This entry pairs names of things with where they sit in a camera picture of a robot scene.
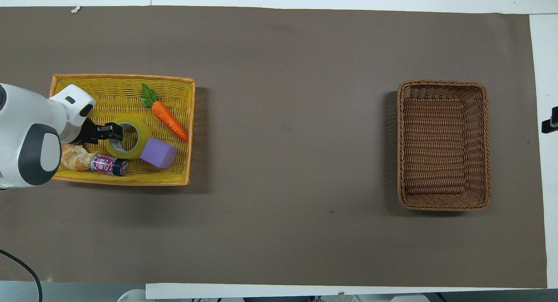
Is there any yellow-green tape roll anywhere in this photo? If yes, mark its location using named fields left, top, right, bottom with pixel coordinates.
left=104, top=117, right=153, bottom=160

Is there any orange toy carrot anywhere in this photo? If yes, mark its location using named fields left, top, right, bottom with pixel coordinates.
left=140, top=83, right=190, bottom=143

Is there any toy croissant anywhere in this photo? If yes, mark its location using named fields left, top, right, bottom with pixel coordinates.
left=61, top=144, right=99, bottom=172

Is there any small pink bottle black cap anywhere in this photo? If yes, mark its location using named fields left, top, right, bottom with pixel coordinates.
left=90, top=154, right=129, bottom=177

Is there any black stand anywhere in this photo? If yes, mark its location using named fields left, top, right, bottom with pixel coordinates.
left=541, top=106, right=558, bottom=134

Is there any black cable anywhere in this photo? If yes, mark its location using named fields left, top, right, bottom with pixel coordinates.
left=0, top=249, right=43, bottom=302

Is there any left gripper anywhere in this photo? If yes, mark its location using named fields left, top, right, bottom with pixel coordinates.
left=70, top=118, right=100, bottom=146

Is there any yellow wicker basket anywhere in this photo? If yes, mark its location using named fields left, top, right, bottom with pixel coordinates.
left=49, top=74, right=196, bottom=187

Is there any purple foam block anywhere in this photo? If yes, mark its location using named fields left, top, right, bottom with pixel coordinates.
left=139, top=137, right=179, bottom=169

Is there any brown wicker basket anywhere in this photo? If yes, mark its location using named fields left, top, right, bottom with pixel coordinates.
left=396, top=79, right=491, bottom=212

